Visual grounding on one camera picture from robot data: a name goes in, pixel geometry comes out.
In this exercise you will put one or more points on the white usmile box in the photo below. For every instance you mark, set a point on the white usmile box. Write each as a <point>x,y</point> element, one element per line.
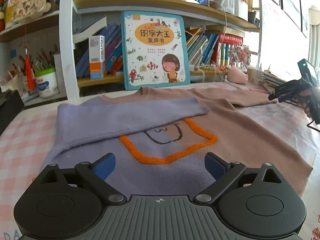
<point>97,57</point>

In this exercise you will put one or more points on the pink plush toy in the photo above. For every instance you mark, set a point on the pink plush toy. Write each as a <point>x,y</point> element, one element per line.
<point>235,75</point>

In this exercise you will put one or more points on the red hardcover book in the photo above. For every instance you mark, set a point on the red hardcover book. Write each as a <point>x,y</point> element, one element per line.
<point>231,39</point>

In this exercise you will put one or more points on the pink checkered table mat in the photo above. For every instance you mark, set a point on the pink checkered table mat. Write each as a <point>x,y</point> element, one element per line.
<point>30,136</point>

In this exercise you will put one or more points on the person's right hand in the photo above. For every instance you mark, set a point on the person's right hand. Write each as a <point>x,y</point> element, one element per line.
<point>312,92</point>

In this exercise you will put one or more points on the purple and pink sweater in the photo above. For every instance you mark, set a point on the purple and pink sweater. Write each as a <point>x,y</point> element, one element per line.
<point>160,137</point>

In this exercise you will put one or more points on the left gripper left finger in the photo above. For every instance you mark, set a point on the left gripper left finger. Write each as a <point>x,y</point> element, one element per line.
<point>93,176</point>

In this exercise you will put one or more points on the stack of books right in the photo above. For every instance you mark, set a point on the stack of books right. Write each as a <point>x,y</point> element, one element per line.
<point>271,80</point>

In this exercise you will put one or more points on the white storage box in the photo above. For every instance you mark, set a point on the white storage box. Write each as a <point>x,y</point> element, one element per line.
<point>241,9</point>

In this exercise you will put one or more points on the floral fabric bag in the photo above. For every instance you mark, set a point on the floral fabric bag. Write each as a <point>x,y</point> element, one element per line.
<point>24,10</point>

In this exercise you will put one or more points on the teal children's character book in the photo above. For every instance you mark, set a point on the teal children's character book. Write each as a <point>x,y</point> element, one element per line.
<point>154,50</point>

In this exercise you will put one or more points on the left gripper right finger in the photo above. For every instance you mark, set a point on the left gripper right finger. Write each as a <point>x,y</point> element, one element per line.
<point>226,176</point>

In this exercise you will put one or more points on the red tassel ornament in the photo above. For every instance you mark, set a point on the red tassel ornament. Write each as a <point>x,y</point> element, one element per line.
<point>28,72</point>

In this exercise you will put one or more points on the white tub pen holder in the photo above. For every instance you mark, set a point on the white tub pen holder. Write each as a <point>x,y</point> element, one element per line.
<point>46,83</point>

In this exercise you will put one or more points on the colourful flower decoration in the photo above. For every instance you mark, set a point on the colourful flower decoration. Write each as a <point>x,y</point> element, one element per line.
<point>240,54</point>

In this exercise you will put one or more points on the white wooden bookshelf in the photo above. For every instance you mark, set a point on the white wooden bookshelf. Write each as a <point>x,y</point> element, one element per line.
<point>73,14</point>

